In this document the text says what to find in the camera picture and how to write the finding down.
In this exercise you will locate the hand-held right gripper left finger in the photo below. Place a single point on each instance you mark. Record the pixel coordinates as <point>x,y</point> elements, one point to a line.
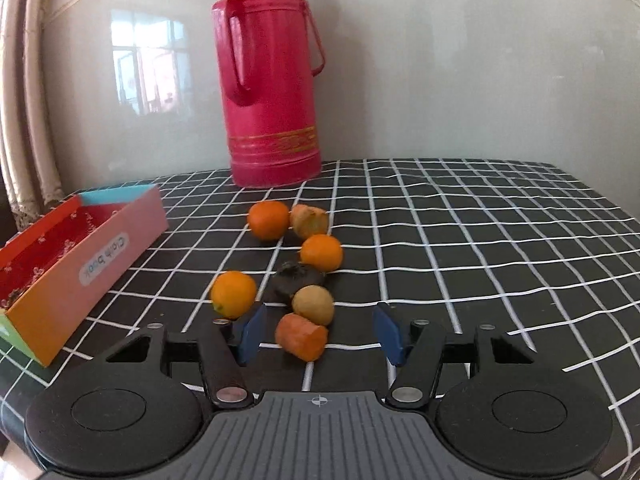
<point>251,332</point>

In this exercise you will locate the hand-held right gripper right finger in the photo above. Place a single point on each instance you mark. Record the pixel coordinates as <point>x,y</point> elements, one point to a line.
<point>388,332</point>

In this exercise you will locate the orange tangerine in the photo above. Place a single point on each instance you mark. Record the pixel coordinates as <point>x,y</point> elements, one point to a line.
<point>269,219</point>
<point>233,294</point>
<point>322,252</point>

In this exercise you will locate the cut carrot piece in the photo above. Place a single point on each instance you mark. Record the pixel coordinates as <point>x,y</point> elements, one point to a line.
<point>301,337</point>

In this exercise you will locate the yellowish round fruit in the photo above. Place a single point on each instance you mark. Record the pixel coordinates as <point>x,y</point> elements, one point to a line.
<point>313,304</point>

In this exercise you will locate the dark wrinkled fruit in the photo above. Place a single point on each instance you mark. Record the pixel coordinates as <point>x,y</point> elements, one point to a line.
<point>299,281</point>

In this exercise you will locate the colourful cardboard box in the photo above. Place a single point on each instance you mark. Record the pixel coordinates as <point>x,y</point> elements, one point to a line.
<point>75,270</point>

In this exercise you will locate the black checkered tablecloth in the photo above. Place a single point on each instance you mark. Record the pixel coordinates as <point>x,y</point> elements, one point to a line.
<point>475,260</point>

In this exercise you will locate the red thermos flask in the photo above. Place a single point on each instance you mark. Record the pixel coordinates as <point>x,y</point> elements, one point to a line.
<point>270,77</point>

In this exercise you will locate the beige curtain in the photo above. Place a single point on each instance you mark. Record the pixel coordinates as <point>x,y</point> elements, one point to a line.
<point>25,110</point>

